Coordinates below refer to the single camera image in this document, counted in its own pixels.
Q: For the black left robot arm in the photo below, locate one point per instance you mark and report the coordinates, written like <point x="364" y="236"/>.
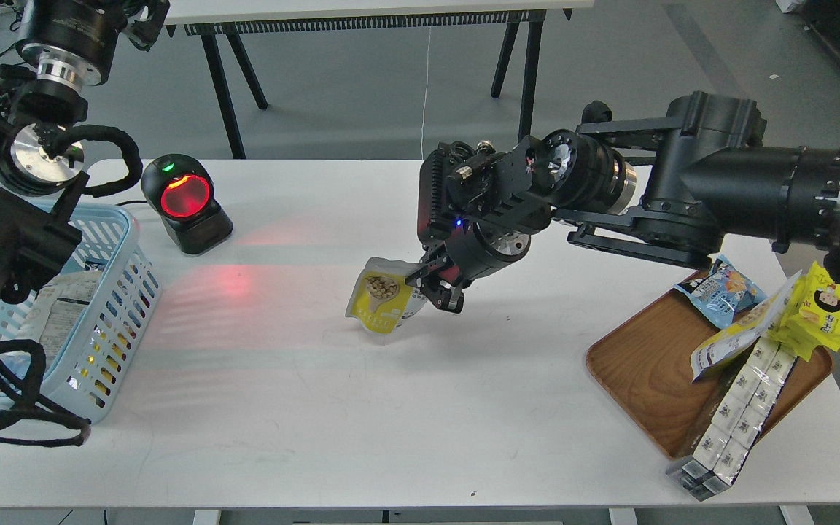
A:
<point x="49" y="158"/>

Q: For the yellow white snack pouch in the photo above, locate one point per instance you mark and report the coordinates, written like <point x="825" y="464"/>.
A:
<point x="720" y="348"/>
<point x="382" y="297"/>

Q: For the blue snack bag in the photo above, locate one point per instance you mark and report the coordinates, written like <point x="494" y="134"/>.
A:
<point x="722" y="293"/>

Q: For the white snack bag in basket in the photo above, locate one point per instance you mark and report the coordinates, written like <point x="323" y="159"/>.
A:
<point x="57" y="308"/>

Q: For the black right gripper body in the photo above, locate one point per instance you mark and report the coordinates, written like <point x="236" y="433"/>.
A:
<point x="478" y="205"/>

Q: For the black barcode scanner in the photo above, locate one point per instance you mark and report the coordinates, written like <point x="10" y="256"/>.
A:
<point x="180" y="190"/>

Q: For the white boxed snack pack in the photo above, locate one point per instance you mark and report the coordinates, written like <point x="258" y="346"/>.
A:
<point x="727" y="427"/>

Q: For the white background table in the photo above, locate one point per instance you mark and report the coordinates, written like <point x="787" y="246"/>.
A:
<point x="209" y="19"/>

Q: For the brown wooden tray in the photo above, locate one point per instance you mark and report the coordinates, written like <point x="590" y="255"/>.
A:
<point x="645" y="366"/>

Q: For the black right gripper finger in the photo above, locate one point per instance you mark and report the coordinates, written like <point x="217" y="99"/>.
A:
<point x="429" y="272"/>
<point x="445" y="298"/>

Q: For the yellow snack pack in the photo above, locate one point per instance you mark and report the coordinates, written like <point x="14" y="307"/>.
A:
<point x="812" y="317"/>

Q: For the light blue plastic basket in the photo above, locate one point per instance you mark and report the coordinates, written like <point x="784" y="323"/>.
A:
<point x="87" y="374"/>

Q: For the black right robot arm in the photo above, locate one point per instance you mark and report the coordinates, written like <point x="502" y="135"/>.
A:
<point x="666" y="189"/>

